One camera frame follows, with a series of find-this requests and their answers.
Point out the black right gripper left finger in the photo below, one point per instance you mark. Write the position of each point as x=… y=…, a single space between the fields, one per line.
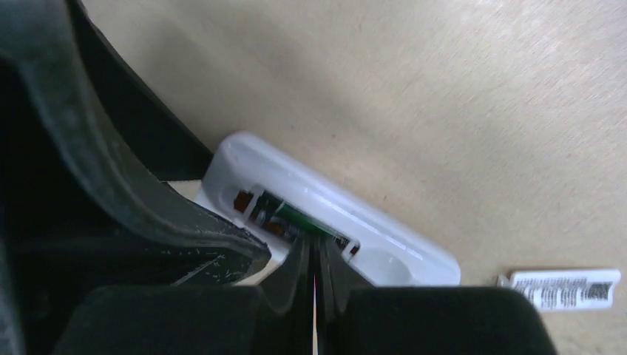
x=272 y=317

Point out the black silver AAA battery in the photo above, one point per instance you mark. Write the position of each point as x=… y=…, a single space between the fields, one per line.
x=278 y=227

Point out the white remote control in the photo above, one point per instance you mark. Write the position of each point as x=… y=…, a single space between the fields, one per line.
x=383 y=250

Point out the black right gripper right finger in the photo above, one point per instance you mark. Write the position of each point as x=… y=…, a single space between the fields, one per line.
x=355 y=317

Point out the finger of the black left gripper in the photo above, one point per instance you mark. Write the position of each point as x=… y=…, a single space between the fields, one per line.
x=79 y=211
x=160 y=140

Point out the green black AAA battery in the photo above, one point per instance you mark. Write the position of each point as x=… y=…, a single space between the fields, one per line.
x=272 y=205

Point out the white battery compartment cover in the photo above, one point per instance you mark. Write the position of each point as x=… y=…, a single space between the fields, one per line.
x=565 y=290

